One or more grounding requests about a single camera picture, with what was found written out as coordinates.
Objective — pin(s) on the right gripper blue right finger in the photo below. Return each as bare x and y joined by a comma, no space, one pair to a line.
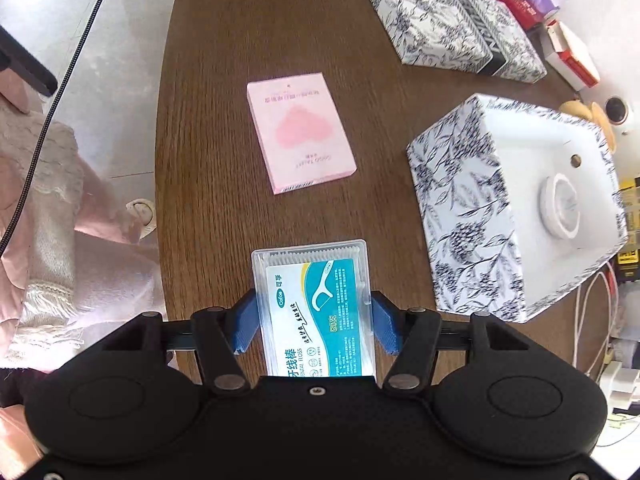
387,322

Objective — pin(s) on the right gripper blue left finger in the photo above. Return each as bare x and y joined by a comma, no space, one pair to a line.
242,322

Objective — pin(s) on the dental floss pick box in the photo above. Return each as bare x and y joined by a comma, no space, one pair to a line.
314,306

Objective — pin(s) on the pink heart paper box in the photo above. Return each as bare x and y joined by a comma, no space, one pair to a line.
300,134

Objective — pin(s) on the floral XIEFURN box lid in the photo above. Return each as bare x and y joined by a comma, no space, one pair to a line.
473,36

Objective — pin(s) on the floral open storage box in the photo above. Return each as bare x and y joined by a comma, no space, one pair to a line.
477,173

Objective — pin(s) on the white round tape roll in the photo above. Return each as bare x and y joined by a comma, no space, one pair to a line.
558,207

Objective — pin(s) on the white power strip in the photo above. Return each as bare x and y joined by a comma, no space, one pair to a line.
620,386

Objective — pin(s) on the yellow black package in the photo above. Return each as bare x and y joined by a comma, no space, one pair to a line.
629,192

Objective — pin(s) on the yellow mug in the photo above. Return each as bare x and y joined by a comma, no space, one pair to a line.
591,113

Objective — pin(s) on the white and red open box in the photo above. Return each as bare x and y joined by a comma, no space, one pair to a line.
568,55

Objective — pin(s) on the red cigarette pack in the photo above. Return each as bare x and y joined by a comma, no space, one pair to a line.
525,13

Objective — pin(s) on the white round camera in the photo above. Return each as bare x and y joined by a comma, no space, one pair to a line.
621,115

